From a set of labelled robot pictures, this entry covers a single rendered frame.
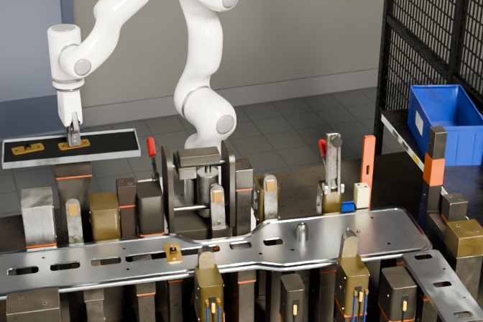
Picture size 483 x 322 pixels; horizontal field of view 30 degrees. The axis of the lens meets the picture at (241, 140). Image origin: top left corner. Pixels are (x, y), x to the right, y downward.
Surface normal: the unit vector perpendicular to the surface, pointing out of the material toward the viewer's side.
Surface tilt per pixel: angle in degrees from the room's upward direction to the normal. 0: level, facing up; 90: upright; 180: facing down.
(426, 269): 0
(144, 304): 90
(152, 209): 90
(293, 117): 0
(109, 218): 90
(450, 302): 0
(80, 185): 90
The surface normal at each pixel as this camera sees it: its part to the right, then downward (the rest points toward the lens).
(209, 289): 0.21, 0.44
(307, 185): 0.00, -0.89
